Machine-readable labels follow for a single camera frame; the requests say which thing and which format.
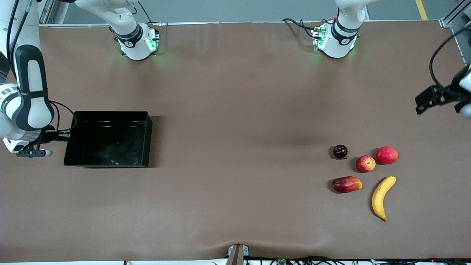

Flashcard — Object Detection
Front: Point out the black plastic box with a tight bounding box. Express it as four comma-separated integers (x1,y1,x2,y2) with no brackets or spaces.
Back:
64,110,153,168

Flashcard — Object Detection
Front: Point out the small red yellow apple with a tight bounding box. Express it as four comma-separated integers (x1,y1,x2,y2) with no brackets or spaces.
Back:
355,155,376,173

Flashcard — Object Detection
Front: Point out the yellow banana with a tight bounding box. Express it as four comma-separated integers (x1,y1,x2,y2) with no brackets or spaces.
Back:
371,176,397,222

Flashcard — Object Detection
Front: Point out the red round peach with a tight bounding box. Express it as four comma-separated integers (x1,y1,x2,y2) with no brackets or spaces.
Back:
376,146,399,165

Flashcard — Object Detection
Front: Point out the dark purple plum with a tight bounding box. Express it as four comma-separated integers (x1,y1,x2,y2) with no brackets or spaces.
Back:
333,144,349,160

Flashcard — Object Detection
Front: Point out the red yellow mango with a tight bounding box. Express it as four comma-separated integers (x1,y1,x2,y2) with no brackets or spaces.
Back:
332,176,363,194

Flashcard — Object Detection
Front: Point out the aluminium frame post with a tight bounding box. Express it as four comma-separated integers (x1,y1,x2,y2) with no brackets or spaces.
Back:
440,0,471,29
37,0,56,27

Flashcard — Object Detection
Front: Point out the black right base cable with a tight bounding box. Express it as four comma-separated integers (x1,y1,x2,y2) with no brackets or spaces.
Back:
138,0,168,41

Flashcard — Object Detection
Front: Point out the black base cable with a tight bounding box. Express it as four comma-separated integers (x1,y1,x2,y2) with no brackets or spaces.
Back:
138,0,168,41
283,18,319,39

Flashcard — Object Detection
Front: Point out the black left base cable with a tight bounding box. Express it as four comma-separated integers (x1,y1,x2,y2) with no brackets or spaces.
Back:
283,18,319,39

